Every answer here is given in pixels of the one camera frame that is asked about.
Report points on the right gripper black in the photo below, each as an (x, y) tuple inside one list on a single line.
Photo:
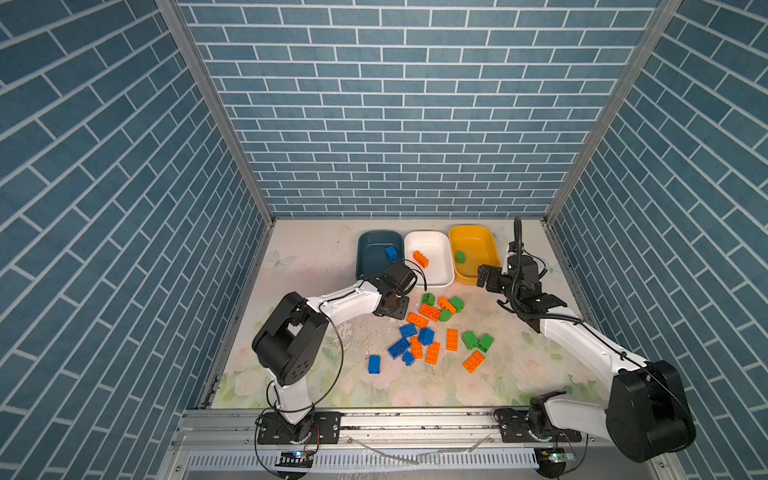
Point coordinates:
[(496, 273)]

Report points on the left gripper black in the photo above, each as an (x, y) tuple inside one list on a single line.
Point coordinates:
[(402, 310)]

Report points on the blue lego with hole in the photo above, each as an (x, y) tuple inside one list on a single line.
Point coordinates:
[(391, 253)]

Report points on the orange lego horizontal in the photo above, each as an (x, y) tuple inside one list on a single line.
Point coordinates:
[(421, 260)]

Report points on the orange lego long top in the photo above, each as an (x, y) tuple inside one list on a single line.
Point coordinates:
[(430, 312)]

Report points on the orange lego top small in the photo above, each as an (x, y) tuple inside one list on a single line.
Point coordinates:
[(445, 304)]

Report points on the long blue lego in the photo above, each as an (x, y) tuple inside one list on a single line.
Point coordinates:
[(399, 348)]

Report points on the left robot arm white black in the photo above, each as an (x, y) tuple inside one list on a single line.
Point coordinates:
[(289, 341)]

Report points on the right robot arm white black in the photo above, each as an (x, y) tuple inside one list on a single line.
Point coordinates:
[(646, 413)]

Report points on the dark teal plastic bin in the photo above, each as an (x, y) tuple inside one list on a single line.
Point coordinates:
[(372, 259)]

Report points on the white plastic bin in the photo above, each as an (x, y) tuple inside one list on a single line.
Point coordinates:
[(435, 247)]

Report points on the yellow plastic bin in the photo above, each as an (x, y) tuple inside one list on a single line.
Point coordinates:
[(478, 243)]

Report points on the small blue lego bottom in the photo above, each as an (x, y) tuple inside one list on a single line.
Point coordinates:
[(408, 358)]

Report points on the blue lego lone lower left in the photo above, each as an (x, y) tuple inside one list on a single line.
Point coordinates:
[(374, 365)]

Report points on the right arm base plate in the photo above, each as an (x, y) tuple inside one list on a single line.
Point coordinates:
[(518, 425)]

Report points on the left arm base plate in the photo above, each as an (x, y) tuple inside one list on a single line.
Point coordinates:
[(321, 427)]

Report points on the aluminium front rail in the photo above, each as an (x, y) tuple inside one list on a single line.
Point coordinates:
[(426, 427)]

